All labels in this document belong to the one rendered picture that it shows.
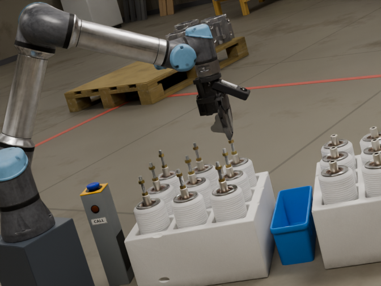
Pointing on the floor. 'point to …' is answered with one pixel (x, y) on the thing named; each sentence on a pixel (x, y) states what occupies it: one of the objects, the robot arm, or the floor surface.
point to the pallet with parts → (139, 86)
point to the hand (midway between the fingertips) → (231, 134)
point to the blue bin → (294, 226)
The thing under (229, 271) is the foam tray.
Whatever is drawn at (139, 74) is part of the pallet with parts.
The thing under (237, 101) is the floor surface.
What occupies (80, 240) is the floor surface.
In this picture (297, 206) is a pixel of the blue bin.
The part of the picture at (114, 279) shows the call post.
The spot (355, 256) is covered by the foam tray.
